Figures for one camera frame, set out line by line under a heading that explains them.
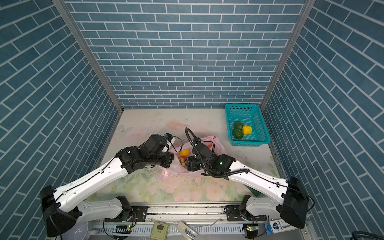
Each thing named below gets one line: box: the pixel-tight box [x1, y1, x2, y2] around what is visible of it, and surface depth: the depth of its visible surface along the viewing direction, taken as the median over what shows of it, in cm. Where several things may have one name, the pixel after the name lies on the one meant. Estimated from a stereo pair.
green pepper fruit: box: [232, 128, 244, 140], surface depth 103 cm
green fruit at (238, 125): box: [234, 121, 243, 130], surface depth 107 cm
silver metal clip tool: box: [177, 221, 199, 240], surface depth 69 cm
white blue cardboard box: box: [264, 219, 298, 235], surface depth 71 cm
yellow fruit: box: [242, 125, 253, 135], surface depth 104 cm
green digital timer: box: [150, 221, 170, 240], surface depth 69 cm
